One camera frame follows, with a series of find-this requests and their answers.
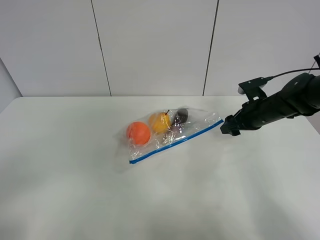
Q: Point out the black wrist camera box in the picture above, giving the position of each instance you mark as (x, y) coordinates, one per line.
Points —
(253, 89)

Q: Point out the dark purple eggplant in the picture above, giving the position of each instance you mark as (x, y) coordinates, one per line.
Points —
(177, 125)

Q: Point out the orange fruit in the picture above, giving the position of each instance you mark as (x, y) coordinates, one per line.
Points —
(138, 133)

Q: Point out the yellow pear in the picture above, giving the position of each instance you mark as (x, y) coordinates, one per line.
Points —
(159, 122)

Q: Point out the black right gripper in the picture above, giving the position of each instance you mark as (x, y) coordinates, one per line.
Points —
(244, 119)

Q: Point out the clear zip bag blue seal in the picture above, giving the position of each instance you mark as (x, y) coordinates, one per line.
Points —
(200, 121)

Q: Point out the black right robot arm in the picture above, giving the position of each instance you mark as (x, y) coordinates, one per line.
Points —
(299, 97)

